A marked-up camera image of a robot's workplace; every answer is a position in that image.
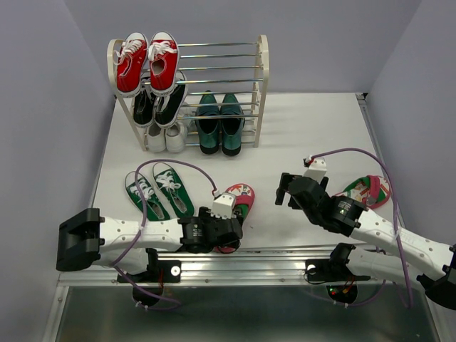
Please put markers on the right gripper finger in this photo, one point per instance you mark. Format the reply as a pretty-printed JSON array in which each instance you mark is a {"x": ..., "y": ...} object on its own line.
[
  {"x": 324, "y": 182},
  {"x": 282, "y": 189}
]

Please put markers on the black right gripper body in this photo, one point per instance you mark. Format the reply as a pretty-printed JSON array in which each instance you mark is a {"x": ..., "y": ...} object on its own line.
[{"x": 312, "y": 216}]

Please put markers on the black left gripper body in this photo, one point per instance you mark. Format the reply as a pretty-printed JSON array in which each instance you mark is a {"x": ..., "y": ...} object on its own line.
[{"x": 204, "y": 214}]

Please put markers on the pink sandal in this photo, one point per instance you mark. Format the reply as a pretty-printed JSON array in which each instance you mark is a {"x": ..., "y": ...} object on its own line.
[
  {"x": 371, "y": 190},
  {"x": 244, "y": 202}
]

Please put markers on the green loafer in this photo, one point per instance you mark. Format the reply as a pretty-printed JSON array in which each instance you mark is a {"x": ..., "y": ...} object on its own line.
[
  {"x": 208, "y": 129},
  {"x": 232, "y": 125}
]

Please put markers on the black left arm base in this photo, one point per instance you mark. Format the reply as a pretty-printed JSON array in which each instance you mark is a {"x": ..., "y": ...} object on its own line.
[{"x": 148, "y": 276}]

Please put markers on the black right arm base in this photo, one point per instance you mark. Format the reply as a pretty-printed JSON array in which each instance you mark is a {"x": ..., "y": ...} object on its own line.
[{"x": 334, "y": 272}]

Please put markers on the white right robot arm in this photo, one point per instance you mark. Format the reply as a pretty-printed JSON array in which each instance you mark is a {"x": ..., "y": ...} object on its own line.
[{"x": 404, "y": 257}]

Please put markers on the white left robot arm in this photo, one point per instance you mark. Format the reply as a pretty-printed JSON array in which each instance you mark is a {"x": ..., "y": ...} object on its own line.
[{"x": 88, "y": 239}]

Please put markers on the cream metal shoe shelf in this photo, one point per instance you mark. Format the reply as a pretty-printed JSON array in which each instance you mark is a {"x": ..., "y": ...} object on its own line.
[{"x": 240, "y": 68}]

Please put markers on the right green sneaker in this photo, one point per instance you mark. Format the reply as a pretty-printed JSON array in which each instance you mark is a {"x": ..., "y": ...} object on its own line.
[{"x": 173, "y": 188}]

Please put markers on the green sneaker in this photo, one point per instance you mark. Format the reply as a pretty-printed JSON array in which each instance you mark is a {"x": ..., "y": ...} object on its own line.
[
  {"x": 143, "y": 196},
  {"x": 173, "y": 188}
]

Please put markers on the left green sneaker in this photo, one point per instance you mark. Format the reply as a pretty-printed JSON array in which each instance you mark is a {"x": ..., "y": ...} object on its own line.
[{"x": 143, "y": 196}]

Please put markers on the right white sneaker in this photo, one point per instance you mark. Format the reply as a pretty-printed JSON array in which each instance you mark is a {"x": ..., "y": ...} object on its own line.
[{"x": 176, "y": 134}]

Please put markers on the white sneaker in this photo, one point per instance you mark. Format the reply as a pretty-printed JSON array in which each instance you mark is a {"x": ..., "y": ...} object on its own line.
[
  {"x": 156, "y": 138},
  {"x": 176, "y": 134}
]

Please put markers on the left white sneaker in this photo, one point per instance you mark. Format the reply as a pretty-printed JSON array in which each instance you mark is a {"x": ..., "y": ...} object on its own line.
[{"x": 156, "y": 138}]

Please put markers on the right black sneaker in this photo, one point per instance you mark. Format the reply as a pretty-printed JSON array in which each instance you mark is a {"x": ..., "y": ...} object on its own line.
[{"x": 166, "y": 108}]

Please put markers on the black sneaker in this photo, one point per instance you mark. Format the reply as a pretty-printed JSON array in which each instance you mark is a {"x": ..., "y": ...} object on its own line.
[
  {"x": 143, "y": 107},
  {"x": 166, "y": 108}
]

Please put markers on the left black sneaker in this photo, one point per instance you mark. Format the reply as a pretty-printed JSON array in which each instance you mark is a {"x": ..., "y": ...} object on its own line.
[{"x": 143, "y": 107}]

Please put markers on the right red sneaker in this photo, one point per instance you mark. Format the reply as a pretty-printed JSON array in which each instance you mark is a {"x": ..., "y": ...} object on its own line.
[{"x": 163, "y": 56}]

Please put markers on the red sneaker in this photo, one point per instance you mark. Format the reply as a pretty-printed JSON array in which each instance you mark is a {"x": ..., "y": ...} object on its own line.
[
  {"x": 163, "y": 56},
  {"x": 130, "y": 60}
]

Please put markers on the left red sneaker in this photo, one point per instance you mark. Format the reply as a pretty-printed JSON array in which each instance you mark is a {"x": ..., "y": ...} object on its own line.
[{"x": 130, "y": 60}]

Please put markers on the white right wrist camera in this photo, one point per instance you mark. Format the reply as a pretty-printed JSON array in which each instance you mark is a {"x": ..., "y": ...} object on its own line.
[{"x": 316, "y": 168}]

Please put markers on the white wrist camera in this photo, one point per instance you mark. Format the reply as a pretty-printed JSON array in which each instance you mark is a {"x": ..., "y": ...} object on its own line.
[
  {"x": 223, "y": 206},
  {"x": 316, "y": 168}
]

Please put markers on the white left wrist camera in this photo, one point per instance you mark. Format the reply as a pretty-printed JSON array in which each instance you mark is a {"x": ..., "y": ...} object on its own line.
[{"x": 223, "y": 206}]

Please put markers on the aluminium front rail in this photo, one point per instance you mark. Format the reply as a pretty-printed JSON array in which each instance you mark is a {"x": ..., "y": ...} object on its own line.
[{"x": 275, "y": 267}]

